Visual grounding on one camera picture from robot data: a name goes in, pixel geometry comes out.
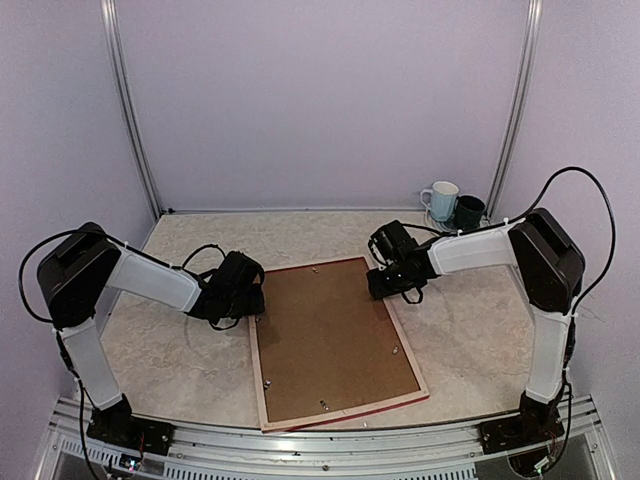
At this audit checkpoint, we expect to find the brown frame backing board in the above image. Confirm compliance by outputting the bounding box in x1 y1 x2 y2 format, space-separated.
255 258 422 424

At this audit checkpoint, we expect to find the red wooden picture frame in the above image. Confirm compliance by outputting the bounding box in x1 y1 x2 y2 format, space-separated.
248 255 432 434

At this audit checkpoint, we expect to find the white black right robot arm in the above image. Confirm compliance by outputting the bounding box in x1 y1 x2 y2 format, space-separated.
367 208 586 444

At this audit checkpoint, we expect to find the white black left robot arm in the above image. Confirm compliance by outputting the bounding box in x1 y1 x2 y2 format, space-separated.
36 222 265 445

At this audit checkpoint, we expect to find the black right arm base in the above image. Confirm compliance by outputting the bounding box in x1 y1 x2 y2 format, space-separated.
478 392 565 454

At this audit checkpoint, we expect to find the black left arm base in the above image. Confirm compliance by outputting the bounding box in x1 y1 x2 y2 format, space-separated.
87 398 176 456

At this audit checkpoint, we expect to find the white plate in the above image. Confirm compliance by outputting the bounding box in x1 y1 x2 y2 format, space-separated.
424 211 489 236

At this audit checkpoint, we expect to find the light blue mug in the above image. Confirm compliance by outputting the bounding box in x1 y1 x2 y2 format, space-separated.
419 181 459 222

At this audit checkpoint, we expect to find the dark green mug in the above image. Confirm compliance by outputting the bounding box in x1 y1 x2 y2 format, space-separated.
453 195 486 231

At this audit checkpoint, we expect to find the aluminium front rail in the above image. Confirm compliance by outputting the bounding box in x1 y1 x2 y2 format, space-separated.
31 396 619 479

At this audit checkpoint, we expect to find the right aluminium corner post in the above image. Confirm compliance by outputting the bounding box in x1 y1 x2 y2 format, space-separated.
486 0 543 219

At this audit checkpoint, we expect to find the aluminium corner post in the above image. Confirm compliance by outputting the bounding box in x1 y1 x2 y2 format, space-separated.
486 0 543 219
100 0 163 221

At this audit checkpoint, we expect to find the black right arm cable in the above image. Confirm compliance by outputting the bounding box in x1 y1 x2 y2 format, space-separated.
519 166 617 311

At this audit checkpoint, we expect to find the left aluminium corner post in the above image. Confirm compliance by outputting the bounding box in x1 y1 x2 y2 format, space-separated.
100 0 163 221

